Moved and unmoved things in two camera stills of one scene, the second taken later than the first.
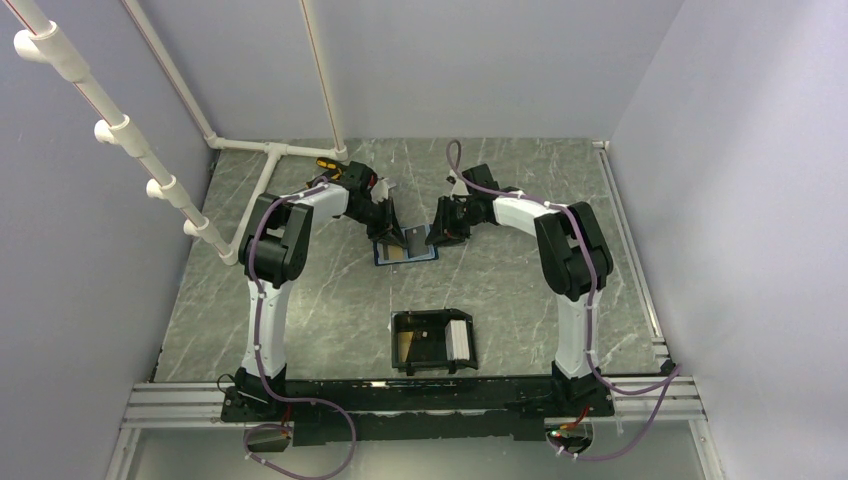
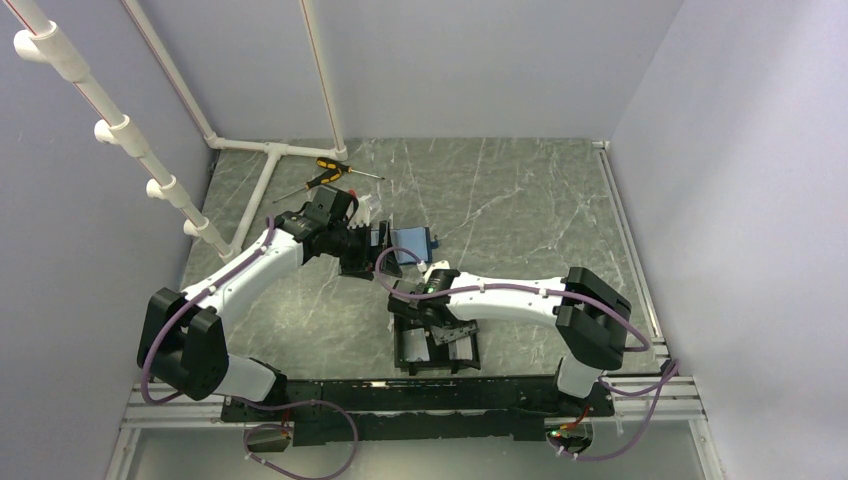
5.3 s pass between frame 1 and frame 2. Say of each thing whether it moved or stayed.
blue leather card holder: moved
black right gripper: moved
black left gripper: moved
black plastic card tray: stayed
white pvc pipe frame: stayed
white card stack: stayed
